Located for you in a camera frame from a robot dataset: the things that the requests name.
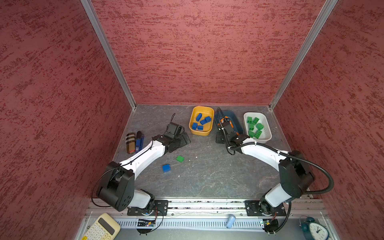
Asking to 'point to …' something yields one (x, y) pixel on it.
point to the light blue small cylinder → (231, 220)
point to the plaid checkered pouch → (130, 141)
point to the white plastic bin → (266, 134)
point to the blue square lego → (208, 119)
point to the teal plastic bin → (231, 116)
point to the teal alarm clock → (318, 231)
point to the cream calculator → (105, 228)
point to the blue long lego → (198, 118)
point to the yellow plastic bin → (205, 111)
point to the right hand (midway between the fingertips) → (218, 137)
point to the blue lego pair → (200, 127)
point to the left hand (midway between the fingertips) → (183, 144)
